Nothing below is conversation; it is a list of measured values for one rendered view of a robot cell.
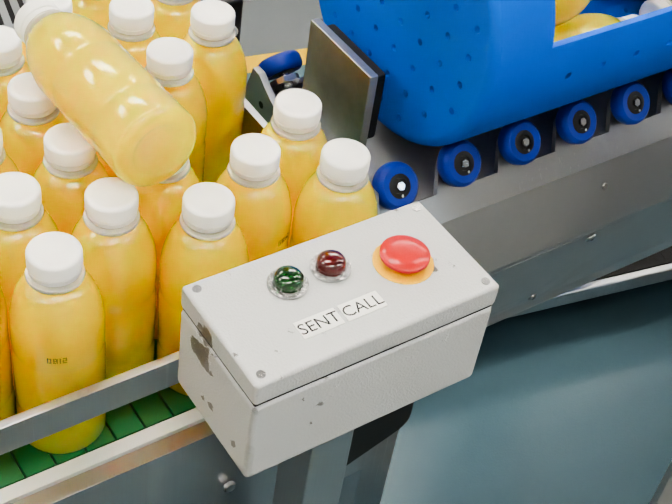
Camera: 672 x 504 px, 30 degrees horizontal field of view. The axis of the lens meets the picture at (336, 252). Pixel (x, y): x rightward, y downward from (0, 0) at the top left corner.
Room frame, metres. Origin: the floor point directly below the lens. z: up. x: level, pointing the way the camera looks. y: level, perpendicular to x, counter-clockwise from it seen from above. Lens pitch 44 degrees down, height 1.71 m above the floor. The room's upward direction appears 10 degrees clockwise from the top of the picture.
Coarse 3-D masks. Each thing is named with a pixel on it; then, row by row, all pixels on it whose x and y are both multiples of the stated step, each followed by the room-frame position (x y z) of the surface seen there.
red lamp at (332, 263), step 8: (320, 256) 0.62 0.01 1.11; (328, 256) 0.62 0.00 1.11; (336, 256) 0.62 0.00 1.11; (344, 256) 0.63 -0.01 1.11; (320, 264) 0.61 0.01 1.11; (328, 264) 0.61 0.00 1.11; (336, 264) 0.61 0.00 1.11; (344, 264) 0.62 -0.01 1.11; (320, 272) 0.61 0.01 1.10; (328, 272) 0.61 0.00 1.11; (336, 272) 0.61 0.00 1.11
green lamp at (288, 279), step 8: (280, 272) 0.60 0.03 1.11; (288, 272) 0.60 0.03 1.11; (296, 272) 0.60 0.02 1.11; (272, 280) 0.59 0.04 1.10; (280, 280) 0.59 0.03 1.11; (288, 280) 0.59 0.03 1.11; (296, 280) 0.59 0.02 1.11; (280, 288) 0.59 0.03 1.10; (288, 288) 0.59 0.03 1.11; (296, 288) 0.59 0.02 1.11
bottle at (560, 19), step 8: (560, 0) 1.00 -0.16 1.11; (568, 0) 1.01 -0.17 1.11; (576, 0) 1.01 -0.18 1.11; (584, 0) 1.02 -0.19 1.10; (560, 8) 1.00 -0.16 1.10; (568, 8) 1.01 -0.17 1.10; (576, 8) 1.02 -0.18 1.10; (584, 8) 1.03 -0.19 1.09; (560, 16) 1.00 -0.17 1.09; (568, 16) 1.01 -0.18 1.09; (560, 24) 1.02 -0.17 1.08
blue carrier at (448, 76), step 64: (320, 0) 1.07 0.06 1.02; (384, 0) 1.00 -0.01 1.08; (448, 0) 0.94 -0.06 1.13; (512, 0) 0.91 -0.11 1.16; (640, 0) 1.28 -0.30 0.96; (384, 64) 0.99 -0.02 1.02; (448, 64) 0.92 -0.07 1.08; (512, 64) 0.89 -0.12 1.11; (576, 64) 0.95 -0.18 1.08; (640, 64) 1.01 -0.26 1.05; (448, 128) 0.91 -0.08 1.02
